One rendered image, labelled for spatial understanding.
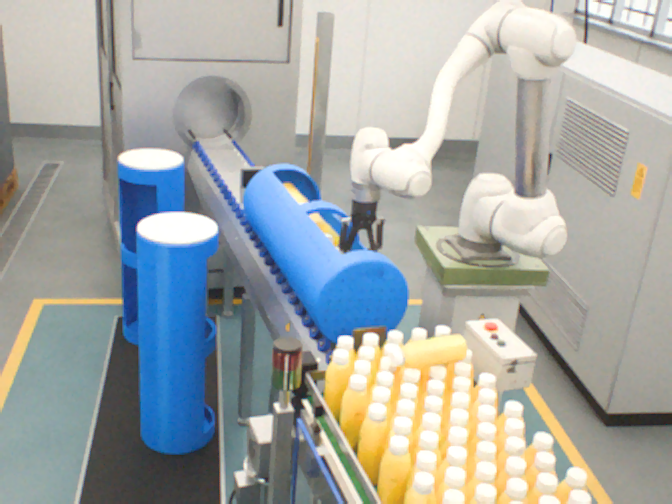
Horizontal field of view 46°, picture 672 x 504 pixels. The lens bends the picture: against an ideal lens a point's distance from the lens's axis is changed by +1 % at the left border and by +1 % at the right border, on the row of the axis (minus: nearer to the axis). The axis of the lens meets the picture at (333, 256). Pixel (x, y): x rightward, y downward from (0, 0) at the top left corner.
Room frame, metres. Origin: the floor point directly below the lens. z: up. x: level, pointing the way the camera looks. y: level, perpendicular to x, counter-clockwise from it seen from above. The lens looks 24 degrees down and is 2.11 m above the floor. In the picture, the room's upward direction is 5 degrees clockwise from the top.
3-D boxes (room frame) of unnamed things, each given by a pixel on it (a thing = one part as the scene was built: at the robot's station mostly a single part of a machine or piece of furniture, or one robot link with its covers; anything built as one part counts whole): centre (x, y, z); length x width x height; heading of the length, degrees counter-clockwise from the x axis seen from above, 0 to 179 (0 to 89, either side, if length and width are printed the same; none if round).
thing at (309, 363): (1.83, 0.06, 0.95); 0.10 x 0.07 x 0.10; 111
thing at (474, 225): (2.53, -0.51, 1.23); 0.18 x 0.16 x 0.22; 36
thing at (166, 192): (3.35, 0.84, 0.59); 0.28 x 0.28 x 0.88
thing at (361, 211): (2.20, -0.08, 1.29); 0.08 x 0.07 x 0.09; 111
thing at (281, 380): (1.46, 0.08, 1.18); 0.06 x 0.06 x 0.05
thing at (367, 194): (2.20, -0.08, 1.36); 0.09 x 0.09 x 0.06
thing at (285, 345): (1.46, 0.08, 1.18); 0.06 x 0.06 x 0.16
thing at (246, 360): (2.90, 0.33, 0.31); 0.06 x 0.06 x 0.63; 21
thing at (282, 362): (1.46, 0.08, 1.23); 0.06 x 0.06 x 0.04
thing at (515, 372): (1.86, -0.46, 1.05); 0.20 x 0.10 x 0.10; 21
